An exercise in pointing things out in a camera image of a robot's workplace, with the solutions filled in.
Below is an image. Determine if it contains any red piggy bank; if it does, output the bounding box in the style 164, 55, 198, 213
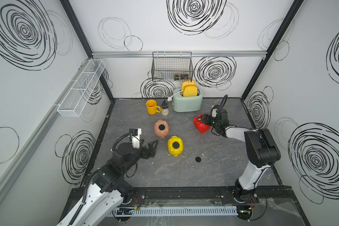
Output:
193, 114, 211, 134

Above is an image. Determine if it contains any pink piggy bank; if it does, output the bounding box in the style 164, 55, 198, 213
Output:
154, 120, 169, 138

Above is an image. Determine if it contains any yellow piggy bank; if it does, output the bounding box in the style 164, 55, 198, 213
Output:
168, 136, 184, 157

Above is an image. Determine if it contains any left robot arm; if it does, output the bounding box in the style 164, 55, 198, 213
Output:
58, 140, 159, 226

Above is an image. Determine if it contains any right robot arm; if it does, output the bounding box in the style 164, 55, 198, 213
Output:
193, 108, 281, 203

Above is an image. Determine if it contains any mint green toaster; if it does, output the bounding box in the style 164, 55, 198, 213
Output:
171, 88, 203, 113

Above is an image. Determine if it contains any yellow toast slice front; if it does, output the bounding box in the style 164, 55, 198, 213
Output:
182, 85, 198, 97

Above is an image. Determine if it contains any yellow toast slice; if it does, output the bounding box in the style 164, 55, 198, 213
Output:
182, 85, 198, 97
181, 80, 195, 90

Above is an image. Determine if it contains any glass sugar jar with spoon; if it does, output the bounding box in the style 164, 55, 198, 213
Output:
161, 100, 169, 116

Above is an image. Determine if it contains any yellow toast slice rear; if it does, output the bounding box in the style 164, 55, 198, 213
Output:
181, 80, 195, 90

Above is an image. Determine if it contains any yellow ceramic mug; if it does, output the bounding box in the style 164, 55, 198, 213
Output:
146, 99, 162, 115

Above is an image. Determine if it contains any dark item in basket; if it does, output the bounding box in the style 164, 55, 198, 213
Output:
174, 74, 190, 81

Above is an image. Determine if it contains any black wire basket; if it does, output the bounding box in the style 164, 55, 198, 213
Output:
151, 51, 194, 82

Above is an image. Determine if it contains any white wire shelf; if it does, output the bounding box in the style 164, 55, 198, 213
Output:
57, 59, 105, 117

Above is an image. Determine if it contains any white slotted cable duct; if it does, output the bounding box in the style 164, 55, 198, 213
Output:
109, 206, 238, 218

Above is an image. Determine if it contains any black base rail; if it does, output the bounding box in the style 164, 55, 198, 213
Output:
132, 186, 295, 201

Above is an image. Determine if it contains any black corner frame post right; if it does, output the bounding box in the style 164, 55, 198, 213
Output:
241, 0, 304, 100

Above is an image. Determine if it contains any black corner frame post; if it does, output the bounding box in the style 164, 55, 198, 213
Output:
60, 0, 115, 103
241, 0, 304, 100

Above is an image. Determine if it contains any black corner frame post left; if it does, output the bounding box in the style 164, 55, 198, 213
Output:
60, 0, 115, 103

